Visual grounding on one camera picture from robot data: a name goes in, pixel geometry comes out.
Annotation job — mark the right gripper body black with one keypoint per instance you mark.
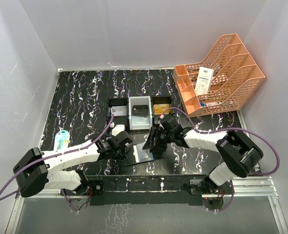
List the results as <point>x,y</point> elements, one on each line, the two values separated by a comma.
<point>163,138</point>

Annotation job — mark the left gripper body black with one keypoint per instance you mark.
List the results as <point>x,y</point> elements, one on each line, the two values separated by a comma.
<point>119,154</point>

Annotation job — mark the black card holder wallet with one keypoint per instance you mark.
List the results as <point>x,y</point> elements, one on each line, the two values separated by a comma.
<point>136,155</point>

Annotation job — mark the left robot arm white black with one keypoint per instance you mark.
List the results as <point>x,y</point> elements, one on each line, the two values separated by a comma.
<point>39,170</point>

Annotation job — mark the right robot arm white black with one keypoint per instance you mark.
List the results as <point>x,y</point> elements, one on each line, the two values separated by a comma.
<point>239,153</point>

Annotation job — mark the gold credit card in bin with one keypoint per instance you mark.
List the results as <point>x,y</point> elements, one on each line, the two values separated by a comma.
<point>160,108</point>

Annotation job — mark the black credit card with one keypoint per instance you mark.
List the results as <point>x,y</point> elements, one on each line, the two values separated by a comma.
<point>140,110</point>

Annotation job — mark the silver credit card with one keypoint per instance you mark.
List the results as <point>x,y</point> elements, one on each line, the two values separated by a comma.
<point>119,111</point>

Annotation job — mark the white middle bin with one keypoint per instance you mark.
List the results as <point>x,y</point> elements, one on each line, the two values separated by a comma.
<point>139,122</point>

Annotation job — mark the black left bin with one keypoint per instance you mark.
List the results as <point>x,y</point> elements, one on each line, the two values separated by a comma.
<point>119,120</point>

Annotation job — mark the black bin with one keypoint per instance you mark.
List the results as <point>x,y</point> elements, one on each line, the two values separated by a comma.
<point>159,100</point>
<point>119,120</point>

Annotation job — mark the black right bin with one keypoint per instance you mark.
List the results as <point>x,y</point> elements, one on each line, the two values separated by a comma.
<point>159,100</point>

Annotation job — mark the small label box in organizer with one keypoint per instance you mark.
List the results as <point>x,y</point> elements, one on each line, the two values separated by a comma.
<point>210,104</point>

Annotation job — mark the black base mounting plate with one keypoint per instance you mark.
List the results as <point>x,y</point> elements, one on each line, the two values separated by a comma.
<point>151,189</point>

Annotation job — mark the blue white packaged item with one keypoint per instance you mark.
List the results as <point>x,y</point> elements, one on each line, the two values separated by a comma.
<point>61,140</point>

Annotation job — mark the white paper receipt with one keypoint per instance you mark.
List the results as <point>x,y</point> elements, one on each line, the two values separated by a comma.
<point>203,81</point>

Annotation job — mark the orange plastic desk organizer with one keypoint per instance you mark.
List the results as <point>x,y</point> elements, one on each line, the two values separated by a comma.
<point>236,76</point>

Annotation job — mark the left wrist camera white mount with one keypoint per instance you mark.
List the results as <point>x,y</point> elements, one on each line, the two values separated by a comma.
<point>116,129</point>

